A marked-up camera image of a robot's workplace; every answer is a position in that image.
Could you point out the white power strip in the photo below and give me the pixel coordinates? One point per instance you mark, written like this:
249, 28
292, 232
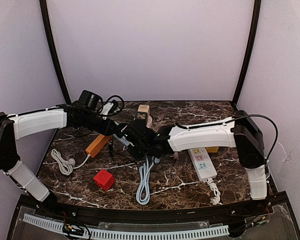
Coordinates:
202, 163

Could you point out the left black frame post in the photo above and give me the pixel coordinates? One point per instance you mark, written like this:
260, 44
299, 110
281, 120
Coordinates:
53, 50

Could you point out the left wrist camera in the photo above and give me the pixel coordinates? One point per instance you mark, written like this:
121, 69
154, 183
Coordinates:
90, 100

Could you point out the white slotted cable duct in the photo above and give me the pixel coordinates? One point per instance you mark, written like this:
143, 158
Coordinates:
102, 234

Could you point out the light blue power strip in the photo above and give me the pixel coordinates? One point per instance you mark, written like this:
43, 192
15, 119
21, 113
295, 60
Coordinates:
122, 140

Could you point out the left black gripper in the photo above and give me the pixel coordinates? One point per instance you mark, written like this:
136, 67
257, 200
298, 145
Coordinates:
117, 129

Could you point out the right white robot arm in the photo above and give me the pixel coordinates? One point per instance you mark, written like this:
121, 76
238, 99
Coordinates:
238, 131

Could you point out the beige cube socket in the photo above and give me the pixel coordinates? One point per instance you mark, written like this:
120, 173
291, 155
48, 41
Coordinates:
144, 108

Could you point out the pink round socket base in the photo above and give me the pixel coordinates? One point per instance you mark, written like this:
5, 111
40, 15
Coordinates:
149, 122

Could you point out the orange power strip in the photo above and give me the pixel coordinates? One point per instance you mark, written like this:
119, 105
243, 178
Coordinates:
95, 147

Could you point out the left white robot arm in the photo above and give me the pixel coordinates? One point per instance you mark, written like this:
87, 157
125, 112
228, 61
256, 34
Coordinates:
16, 126

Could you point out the black front rail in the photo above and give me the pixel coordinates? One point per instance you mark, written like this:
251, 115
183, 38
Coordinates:
232, 214

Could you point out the yellow cube socket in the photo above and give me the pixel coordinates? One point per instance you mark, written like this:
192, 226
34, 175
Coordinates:
212, 149

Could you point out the right black frame post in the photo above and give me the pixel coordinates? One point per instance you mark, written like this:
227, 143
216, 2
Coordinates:
248, 52

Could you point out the black frame post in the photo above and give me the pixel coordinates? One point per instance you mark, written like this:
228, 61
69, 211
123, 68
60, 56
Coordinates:
53, 50
248, 52

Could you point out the red cube socket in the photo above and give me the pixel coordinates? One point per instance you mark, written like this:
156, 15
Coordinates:
104, 179

